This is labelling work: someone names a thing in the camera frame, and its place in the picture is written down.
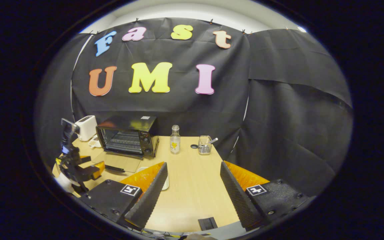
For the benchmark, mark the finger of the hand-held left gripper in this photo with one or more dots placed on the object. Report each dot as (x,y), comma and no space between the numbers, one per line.
(90,172)
(83,158)

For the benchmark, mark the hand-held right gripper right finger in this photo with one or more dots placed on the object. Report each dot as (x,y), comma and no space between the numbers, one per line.
(237,196)

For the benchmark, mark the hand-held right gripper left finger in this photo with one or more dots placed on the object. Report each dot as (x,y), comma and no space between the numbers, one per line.
(148,200)

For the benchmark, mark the white square plate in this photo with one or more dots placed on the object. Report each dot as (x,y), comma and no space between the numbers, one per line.
(166,183)

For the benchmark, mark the black electric oven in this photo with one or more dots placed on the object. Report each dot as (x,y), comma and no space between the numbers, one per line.
(128,125)

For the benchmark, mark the white divided plate with beans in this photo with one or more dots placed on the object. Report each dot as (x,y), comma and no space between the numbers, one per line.
(94,142)

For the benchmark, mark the white toaster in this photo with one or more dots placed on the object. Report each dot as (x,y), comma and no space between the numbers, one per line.
(86,128)

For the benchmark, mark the clear glass cup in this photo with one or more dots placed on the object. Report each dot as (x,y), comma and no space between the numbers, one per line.
(204,146)

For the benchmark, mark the black backdrop cloth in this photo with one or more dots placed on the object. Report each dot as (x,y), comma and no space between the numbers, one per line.
(278,116)

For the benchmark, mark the ceiling light panel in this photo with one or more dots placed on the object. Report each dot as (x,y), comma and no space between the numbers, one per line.
(302,29)

